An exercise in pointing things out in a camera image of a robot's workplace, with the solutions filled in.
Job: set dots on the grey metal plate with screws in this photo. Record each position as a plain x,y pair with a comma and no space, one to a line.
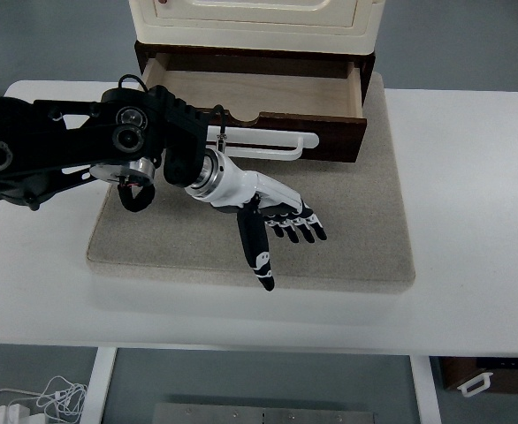
263,414

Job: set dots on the white power adapter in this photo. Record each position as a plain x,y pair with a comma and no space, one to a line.
11,414

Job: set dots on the white table leg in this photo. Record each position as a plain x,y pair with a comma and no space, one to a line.
100,384
424,388

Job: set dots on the dark brown wooden drawer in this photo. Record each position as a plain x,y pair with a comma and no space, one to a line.
268,95

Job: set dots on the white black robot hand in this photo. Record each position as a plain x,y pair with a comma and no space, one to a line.
241,187

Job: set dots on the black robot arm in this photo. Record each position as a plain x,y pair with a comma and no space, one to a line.
86,137

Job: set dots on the brown wooden box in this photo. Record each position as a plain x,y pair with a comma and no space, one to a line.
515,380

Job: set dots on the cream plastic cabinet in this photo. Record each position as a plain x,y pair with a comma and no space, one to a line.
259,40

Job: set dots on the beige grey fabric mat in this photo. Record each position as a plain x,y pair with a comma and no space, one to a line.
352,221

